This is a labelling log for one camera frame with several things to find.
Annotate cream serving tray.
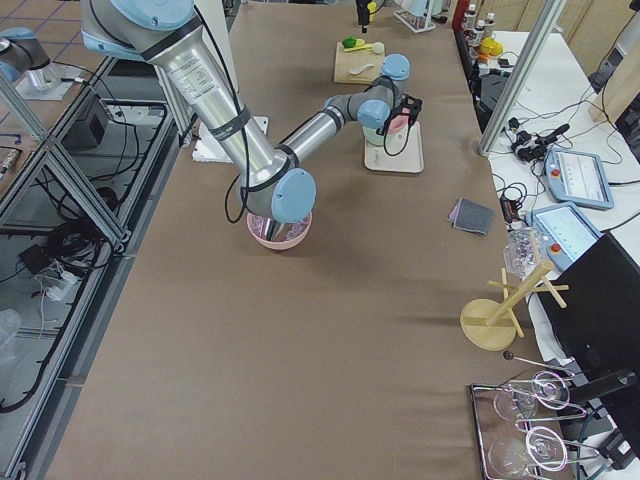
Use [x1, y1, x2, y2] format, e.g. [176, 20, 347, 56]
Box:
[364, 121, 424, 174]

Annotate wooden cutting board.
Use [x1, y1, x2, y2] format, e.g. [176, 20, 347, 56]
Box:
[333, 42, 385, 85]

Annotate aluminium frame post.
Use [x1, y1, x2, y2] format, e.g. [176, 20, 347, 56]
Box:
[478, 0, 567, 157]

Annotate black monitor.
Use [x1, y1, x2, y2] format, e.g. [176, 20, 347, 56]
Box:
[539, 233, 639, 379]

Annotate white ceramic spoon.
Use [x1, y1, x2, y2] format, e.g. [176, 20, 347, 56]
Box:
[349, 63, 374, 76]

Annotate wire glass rack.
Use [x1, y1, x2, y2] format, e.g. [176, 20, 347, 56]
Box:
[467, 352, 631, 480]

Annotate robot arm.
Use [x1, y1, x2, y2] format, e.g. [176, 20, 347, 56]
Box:
[1, 27, 50, 82]
[81, 0, 422, 224]

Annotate grey folded cloth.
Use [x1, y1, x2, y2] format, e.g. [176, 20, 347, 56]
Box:
[448, 198, 495, 236]

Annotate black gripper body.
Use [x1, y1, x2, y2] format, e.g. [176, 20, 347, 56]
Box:
[376, 94, 423, 136]

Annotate blue teach pendant tablet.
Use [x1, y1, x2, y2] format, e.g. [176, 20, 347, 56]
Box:
[545, 148, 615, 210]

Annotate green stacked bowls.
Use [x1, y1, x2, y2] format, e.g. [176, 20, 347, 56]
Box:
[362, 127, 408, 155]

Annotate large pink bowl with ice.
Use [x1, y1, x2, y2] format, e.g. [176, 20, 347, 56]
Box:
[246, 213, 312, 251]

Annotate wooden mug tree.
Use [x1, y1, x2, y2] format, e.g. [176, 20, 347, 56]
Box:
[459, 232, 570, 351]

